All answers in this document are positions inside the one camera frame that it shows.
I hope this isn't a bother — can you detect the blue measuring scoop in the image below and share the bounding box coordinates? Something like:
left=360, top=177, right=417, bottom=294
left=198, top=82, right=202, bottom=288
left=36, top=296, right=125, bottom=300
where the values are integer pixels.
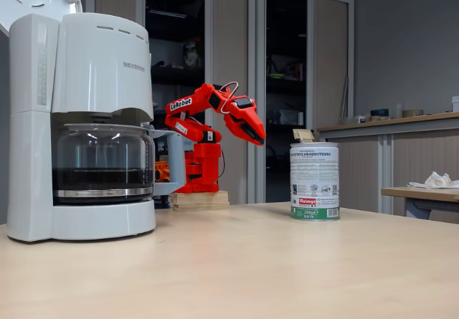
left=292, top=128, right=316, bottom=143

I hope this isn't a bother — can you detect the white green coffee tin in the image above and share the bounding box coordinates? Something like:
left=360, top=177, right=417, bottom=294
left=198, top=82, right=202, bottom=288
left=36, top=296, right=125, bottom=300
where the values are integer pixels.
left=289, top=142, right=341, bottom=222

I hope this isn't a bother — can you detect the white drip coffee maker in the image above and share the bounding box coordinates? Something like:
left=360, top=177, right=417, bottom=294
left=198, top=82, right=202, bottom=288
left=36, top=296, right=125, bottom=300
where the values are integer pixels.
left=0, top=0, right=158, bottom=243

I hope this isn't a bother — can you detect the colourful shelf box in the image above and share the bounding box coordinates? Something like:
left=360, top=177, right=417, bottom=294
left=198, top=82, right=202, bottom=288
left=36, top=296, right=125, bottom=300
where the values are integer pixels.
left=182, top=41, right=202, bottom=70

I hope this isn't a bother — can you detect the wooden base block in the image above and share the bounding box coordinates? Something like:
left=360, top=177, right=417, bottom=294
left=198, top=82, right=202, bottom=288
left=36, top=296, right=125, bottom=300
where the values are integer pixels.
left=168, top=189, right=230, bottom=212

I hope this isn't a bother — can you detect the orange printed clamp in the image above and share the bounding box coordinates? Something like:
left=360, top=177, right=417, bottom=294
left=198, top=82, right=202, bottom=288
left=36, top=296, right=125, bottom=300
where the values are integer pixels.
left=154, top=160, right=171, bottom=183

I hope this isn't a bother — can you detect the low cabinet wooden top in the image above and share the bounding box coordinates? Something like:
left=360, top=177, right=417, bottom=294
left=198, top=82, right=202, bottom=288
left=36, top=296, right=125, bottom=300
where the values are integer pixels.
left=317, top=112, right=459, bottom=223

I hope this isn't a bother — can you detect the wooden side table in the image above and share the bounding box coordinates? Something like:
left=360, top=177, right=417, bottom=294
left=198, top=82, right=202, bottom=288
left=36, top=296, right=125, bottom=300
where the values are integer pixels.
left=380, top=186, right=459, bottom=220

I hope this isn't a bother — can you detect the crumpled white tissue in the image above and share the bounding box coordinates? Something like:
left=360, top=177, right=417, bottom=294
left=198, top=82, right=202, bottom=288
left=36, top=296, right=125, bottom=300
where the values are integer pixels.
left=407, top=171, right=459, bottom=190

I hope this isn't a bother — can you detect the white servo cable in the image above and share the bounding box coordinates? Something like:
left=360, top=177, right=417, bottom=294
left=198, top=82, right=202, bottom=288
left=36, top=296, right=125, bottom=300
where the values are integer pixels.
left=220, top=81, right=240, bottom=114

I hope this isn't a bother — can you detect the black power cable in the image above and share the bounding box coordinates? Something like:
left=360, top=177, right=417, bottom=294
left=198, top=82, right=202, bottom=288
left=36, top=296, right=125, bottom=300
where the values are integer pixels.
left=216, top=146, right=226, bottom=184

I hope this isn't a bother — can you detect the glass carafe grey handle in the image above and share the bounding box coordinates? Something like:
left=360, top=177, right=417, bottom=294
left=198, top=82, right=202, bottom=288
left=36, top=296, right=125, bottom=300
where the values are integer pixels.
left=52, top=122, right=187, bottom=205

